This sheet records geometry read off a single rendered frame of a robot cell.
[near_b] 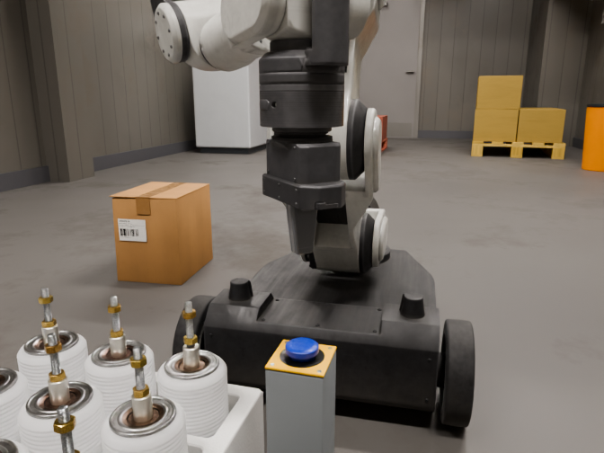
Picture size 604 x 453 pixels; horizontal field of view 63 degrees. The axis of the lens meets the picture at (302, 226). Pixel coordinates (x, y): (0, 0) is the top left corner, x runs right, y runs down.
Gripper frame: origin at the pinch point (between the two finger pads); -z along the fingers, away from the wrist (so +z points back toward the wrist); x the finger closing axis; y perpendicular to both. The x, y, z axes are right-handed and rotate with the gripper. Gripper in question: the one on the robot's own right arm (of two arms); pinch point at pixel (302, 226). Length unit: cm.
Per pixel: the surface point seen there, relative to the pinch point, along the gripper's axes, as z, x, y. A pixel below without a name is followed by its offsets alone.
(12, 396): -23.0, -19.5, -31.5
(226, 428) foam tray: -29.5, -8.9, -6.8
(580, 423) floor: -48, -1, 62
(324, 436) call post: -24.2, 4.6, 0.4
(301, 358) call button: -15.2, 1.7, -1.0
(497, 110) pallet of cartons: 0, -332, 416
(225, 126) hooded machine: -18, -497, 168
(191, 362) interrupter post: -21.3, -14.0, -9.7
